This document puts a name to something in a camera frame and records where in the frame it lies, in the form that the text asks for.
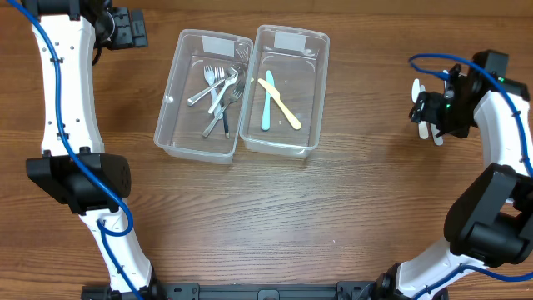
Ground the translucent white plastic knife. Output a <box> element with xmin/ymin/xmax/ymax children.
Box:
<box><xmin>419</xmin><ymin>84</ymin><xmax>445</xmax><ymax>147</ymax></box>

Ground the cream plastic knife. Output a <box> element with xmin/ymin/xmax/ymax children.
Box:
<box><xmin>411</xmin><ymin>78</ymin><xmax>429</xmax><ymax>139</ymax></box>

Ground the small white plastic fork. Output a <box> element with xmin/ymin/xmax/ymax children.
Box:
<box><xmin>204</xmin><ymin>65</ymin><xmax>217</xmax><ymax>102</ymax></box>

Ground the black handled fork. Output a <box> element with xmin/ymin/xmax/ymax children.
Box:
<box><xmin>221</xmin><ymin>100</ymin><xmax>230</xmax><ymax>139</ymax></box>

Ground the yellow plastic knife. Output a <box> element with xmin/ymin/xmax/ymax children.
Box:
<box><xmin>257</xmin><ymin>78</ymin><xmax>302</xmax><ymax>130</ymax></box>

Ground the mint green plastic knife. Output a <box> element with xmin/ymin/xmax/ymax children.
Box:
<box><xmin>261</xmin><ymin>70</ymin><xmax>275</xmax><ymax>131</ymax></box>

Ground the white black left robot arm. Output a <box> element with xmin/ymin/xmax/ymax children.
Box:
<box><xmin>12</xmin><ymin>0</ymin><xmax>167</xmax><ymax>299</ymax></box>

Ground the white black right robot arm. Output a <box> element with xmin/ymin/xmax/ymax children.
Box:
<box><xmin>367</xmin><ymin>50</ymin><xmax>532</xmax><ymax>299</ymax></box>

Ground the clear plastic left container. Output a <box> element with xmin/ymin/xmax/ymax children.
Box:
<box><xmin>154</xmin><ymin>29</ymin><xmax>253</xmax><ymax>164</ymax></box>

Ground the clear plastic container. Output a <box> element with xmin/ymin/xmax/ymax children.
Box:
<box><xmin>239</xmin><ymin>25</ymin><xmax>330</xmax><ymax>158</ymax></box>
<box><xmin>154</xmin><ymin>29</ymin><xmax>253</xmax><ymax>164</ymax></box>

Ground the clear plastic right container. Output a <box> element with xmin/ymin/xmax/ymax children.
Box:
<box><xmin>239</xmin><ymin>25</ymin><xmax>330</xmax><ymax>158</ymax></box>

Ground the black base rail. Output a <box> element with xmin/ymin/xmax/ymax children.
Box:
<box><xmin>81</xmin><ymin>282</ymin><xmax>450</xmax><ymax>300</ymax></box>

